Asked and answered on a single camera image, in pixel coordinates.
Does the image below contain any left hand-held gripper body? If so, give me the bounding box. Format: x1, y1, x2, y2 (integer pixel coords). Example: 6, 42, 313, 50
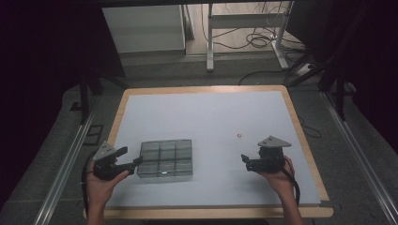
92, 141, 130, 182

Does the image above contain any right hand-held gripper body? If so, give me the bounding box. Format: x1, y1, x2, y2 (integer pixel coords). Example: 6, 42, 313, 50
257, 135, 292, 173

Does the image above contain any clear plastic compartment box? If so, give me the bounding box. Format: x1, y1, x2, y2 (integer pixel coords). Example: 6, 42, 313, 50
136, 139, 194, 184

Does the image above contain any person's right hand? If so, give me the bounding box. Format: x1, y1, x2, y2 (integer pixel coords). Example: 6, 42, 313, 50
259, 155, 297, 201

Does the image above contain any person's left hand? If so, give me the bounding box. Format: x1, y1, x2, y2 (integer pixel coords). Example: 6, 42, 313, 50
85, 160, 130, 204

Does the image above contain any black metal stand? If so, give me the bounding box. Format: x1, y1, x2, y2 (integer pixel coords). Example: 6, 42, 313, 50
69, 73, 130, 126
287, 52, 358, 122

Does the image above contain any white table sheet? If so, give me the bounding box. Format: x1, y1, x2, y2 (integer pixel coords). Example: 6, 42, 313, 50
106, 90, 323, 208

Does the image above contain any wooden table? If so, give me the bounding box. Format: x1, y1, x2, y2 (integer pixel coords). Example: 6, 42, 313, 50
83, 84, 334, 219

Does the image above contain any white power strip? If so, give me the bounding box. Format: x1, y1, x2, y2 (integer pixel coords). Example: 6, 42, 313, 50
297, 63, 314, 77

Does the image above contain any dark curtain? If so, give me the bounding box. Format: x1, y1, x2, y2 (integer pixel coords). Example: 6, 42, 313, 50
0, 0, 126, 204
285, 0, 398, 154

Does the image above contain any white cabinet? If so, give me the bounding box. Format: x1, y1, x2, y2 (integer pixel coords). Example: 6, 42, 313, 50
101, 4, 186, 54

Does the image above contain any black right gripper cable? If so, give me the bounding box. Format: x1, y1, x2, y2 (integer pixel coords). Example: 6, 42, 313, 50
280, 156, 301, 207

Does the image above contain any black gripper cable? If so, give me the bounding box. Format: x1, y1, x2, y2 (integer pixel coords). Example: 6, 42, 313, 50
280, 156, 301, 207
81, 150, 97, 218

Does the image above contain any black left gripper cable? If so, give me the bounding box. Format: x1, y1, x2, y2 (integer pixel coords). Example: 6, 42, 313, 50
81, 150, 97, 218

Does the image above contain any thin black floor cable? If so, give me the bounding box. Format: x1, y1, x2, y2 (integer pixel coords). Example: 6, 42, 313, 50
297, 115, 323, 139

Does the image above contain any aluminium floor rail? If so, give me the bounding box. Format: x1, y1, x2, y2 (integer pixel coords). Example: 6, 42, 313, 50
322, 92, 398, 225
32, 113, 95, 225

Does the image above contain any thick black floor cable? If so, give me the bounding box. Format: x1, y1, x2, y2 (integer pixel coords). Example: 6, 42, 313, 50
237, 68, 295, 86

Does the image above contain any bundle of black floor cables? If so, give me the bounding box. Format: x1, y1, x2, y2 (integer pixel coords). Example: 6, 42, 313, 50
200, 2, 306, 53

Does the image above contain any white metal desk frame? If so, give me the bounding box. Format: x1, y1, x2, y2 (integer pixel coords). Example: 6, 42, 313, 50
206, 1, 294, 72

